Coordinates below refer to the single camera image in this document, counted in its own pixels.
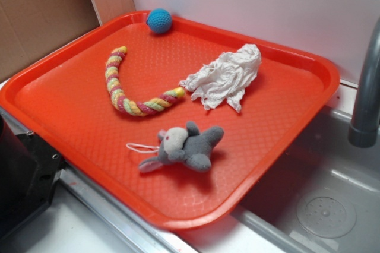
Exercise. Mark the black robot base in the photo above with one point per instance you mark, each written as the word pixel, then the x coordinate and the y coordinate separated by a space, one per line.
pixel 30 168

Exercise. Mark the gray plush animal toy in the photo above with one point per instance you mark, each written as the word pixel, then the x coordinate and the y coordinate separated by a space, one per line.
pixel 188 146

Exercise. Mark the orange plastic tray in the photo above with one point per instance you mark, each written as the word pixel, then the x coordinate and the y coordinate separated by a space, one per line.
pixel 64 99

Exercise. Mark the crumpled white paper towel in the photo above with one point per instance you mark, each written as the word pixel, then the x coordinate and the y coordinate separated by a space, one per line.
pixel 225 79

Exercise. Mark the blue crocheted ball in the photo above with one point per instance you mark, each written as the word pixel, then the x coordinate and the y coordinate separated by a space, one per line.
pixel 159 21

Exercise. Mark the gray plastic sink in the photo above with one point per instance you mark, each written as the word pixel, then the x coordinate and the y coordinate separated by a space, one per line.
pixel 321 195

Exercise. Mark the gray faucet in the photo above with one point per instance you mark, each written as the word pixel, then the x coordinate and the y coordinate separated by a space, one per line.
pixel 363 129

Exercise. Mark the brown cardboard panel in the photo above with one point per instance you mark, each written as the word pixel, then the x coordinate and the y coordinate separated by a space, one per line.
pixel 32 29

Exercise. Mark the multicolour twisted rope toy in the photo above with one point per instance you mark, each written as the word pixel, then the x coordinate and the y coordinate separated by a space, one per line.
pixel 127 106

